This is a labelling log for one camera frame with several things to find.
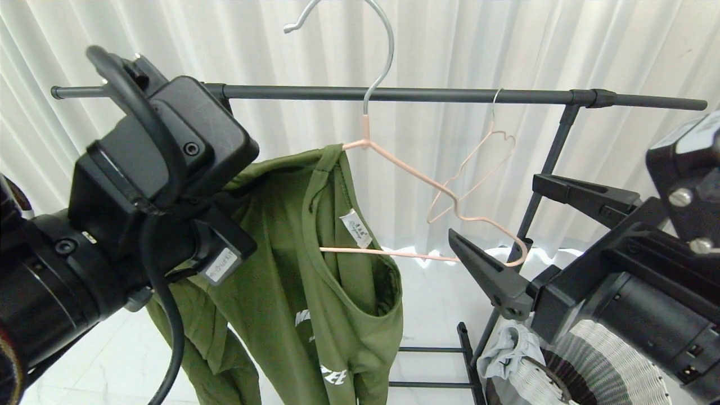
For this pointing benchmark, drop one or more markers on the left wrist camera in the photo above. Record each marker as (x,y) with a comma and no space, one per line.
(185,129)

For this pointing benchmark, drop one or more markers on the green printed shirt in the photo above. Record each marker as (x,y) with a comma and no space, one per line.
(281,270)

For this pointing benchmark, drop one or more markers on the pink clothes hanger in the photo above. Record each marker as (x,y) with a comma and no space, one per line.
(366,129)
(493,118)

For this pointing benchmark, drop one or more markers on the black clothes rack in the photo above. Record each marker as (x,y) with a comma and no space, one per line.
(450,94)

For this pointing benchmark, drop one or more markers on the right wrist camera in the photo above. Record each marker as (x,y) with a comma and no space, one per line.
(692,169)

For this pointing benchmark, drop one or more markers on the pale grey shorts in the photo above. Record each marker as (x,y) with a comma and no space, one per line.
(506,349)

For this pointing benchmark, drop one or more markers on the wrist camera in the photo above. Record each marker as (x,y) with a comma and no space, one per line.
(185,129)
(692,169)

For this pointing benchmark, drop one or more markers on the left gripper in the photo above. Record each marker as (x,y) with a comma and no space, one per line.
(56,281)

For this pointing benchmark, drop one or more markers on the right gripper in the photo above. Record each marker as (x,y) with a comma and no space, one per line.
(635,326)

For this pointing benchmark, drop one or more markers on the white laundry basket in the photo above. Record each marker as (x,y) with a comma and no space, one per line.
(607,360)

